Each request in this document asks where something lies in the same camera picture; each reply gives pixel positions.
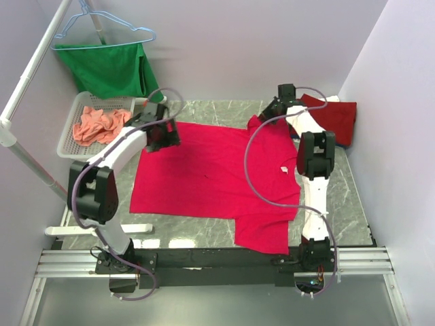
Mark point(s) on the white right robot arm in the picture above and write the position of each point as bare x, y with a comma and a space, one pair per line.
314, 163

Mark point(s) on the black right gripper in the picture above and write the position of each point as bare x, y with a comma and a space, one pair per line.
266, 113

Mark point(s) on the pink-red t-shirt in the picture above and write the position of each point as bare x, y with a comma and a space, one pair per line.
246, 175

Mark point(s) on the white plastic laundry basket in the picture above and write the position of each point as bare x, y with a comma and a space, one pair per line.
67, 147

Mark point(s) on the dark red folded t-shirt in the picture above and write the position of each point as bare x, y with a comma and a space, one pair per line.
336, 115

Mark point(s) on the salmon orange t-shirt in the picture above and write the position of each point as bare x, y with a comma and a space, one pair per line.
99, 126

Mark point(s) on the aluminium rail frame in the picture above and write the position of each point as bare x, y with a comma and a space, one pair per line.
351, 261

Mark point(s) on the green hanging t-shirt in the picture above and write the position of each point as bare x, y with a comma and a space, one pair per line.
112, 71

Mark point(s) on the light blue wire hanger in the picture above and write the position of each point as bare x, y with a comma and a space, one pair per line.
87, 9

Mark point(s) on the white clothes rack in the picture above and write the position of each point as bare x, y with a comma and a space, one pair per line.
28, 205

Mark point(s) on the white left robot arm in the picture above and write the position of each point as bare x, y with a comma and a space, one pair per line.
92, 192

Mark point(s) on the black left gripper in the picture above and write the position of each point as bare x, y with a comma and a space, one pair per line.
172, 138

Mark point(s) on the blue folded t-shirt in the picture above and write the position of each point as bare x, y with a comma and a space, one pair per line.
343, 138

